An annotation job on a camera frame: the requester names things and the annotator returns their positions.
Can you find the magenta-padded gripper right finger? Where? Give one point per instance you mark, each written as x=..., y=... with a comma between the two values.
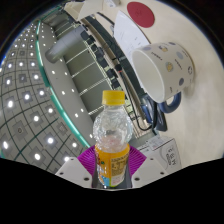
x=146, y=170

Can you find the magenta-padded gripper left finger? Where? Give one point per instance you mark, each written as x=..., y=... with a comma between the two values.
x=75, y=171

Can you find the yellow-capped clear drink bottle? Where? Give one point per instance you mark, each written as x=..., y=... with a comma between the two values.
x=112, y=160

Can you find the black conference desk device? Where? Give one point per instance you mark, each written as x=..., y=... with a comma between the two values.
x=156, y=116

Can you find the group of ceiling lights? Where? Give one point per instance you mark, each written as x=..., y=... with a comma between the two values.
x=36, y=118

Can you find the row of black office chairs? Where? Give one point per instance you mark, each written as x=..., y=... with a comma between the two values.
x=106, y=60

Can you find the white printed paper sheet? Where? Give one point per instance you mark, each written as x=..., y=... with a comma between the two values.
x=128, y=36

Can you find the flat round red coaster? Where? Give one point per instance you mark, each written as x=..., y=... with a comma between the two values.
x=140, y=14

